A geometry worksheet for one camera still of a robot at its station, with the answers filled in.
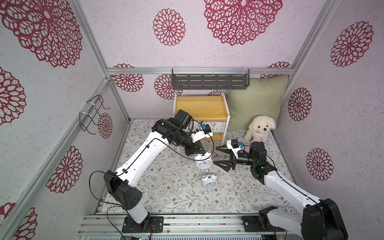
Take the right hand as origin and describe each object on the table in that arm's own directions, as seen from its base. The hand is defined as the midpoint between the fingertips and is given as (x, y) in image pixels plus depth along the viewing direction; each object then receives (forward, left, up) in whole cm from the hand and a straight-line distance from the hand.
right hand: (215, 154), depth 73 cm
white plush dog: (+24, -30, -8) cm, 39 cm away
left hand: (-1, +7, +4) cm, 8 cm away
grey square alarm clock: (+22, -3, -4) cm, 22 cm away
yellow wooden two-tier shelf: (+23, +5, +10) cm, 25 cm away
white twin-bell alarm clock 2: (-7, +2, -16) cm, 18 cm away
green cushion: (+41, -33, +2) cm, 53 cm away
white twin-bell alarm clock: (-4, +5, -3) cm, 7 cm away
